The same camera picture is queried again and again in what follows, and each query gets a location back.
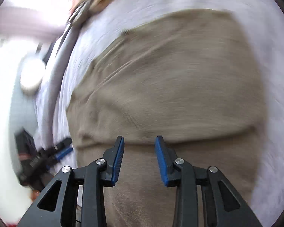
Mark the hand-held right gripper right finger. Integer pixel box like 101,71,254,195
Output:
155,136,263,227

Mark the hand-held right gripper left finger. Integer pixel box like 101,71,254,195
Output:
18,136,125,227

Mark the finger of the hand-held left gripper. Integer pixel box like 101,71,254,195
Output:
49,147,74,162
44,138,73,152

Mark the tan knit sweater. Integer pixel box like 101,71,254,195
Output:
66,9,268,227

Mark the grey quilted mattress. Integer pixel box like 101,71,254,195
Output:
11,85,39,135

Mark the round white cushion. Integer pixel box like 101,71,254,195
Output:
20,58,46,92

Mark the olive green garment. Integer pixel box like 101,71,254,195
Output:
68,0,94,27

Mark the window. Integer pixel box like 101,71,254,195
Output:
0,0,86,29

